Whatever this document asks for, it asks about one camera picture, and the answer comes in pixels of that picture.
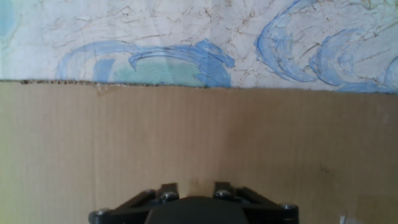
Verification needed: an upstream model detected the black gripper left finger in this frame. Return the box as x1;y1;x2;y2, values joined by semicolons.
88;182;180;224

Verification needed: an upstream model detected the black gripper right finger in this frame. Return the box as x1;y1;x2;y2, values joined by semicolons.
213;181;300;224

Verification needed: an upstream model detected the brown cardboard sheet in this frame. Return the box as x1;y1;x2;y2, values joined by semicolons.
0;79;398;224

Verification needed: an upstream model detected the painted landscape print cloth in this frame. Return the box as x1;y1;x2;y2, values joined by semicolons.
0;0;398;94

